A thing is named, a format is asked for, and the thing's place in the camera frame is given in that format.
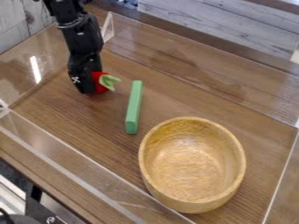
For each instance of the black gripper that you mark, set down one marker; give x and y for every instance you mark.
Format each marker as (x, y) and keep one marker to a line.
(84, 42)

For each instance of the red plush strawberry toy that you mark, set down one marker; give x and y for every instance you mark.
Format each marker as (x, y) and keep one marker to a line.
(104, 82)

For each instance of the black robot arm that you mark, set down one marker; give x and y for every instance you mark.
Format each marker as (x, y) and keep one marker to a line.
(56, 6)

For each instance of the green rectangular block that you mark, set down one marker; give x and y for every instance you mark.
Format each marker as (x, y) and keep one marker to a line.
(133, 107)

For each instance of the wooden bowl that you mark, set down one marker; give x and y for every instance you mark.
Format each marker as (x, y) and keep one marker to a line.
(192, 164)

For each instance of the clear acrylic tray enclosure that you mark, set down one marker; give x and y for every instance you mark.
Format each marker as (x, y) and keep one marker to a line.
(63, 138)

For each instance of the black metal bracket with bolt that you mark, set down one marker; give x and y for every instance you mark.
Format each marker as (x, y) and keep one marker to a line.
(36, 210)

